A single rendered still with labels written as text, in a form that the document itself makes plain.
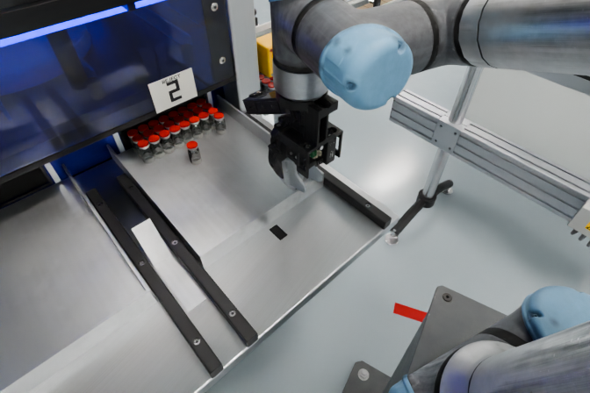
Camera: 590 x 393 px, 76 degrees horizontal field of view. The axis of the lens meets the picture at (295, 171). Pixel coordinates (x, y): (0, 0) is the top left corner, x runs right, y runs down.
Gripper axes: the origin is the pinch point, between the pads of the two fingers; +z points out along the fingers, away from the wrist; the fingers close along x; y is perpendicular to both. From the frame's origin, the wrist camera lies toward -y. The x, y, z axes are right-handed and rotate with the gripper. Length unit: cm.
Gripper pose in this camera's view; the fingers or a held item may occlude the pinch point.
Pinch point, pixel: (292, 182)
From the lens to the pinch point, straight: 66.1
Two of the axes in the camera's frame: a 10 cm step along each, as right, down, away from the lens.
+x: 7.4, -4.8, 4.7
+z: 0.0, 7.1, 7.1
